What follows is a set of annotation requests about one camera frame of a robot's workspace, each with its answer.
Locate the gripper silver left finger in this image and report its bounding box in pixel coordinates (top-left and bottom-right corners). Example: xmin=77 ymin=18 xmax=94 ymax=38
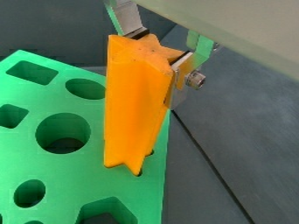
xmin=102 ymin=0 xmax=149 ymax=39

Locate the green foam shape board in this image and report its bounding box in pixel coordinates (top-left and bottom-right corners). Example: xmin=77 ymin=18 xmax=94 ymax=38
xmin=0 ymin=51 xmax=168 ymax=224

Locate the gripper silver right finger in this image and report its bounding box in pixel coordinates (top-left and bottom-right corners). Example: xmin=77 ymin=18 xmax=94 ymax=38
xmin=164 ymin=30 xmax=214 ymax=109

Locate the yellow star prism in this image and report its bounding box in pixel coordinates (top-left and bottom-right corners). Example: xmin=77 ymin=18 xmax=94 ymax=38
xmin=104 ymin=34 xmax=182 ymax=174

